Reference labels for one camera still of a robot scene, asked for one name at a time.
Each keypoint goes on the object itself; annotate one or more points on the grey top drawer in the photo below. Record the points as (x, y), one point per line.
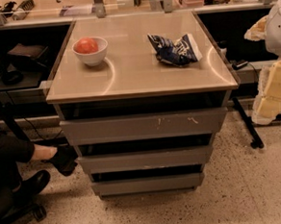
(144, 126)

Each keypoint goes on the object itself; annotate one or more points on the black desk leg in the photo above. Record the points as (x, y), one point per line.
(256, 141)

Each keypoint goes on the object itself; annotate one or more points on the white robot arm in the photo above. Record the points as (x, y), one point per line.
(272, 43)

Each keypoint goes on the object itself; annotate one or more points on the red apple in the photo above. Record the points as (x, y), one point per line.
(86, 45)

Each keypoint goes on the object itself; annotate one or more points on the grey drawer cabinet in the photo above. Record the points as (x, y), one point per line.
(130, 81)

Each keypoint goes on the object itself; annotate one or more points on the white ceramic bowl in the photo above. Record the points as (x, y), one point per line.
(93, 59)

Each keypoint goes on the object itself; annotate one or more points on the black headphones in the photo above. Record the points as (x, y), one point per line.
(10, 77)

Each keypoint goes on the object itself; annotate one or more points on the grey bottom drawer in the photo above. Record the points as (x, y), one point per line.
(169, 183)

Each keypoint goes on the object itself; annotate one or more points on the dark brown box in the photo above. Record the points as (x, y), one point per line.
(23, 55)

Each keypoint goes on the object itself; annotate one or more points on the black power adapter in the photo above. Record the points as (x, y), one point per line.
(236, 65)

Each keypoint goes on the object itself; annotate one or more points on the grey drawer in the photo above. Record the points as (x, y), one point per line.
(169, 183)
(144, 126)
(146, 160)

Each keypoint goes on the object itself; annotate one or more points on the person's leg with black shoe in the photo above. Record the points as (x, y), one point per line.
(13, 149)

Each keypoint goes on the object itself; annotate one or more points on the black shoe on floor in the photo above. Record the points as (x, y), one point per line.
(31, 187)

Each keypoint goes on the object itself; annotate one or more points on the blue crumpled chip bag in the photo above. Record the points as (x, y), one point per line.
(180, 52)

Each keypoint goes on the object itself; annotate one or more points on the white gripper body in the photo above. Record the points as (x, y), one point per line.
(278, 32)

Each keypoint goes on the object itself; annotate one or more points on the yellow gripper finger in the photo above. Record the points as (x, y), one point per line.
(265, 109)
(273, 87)

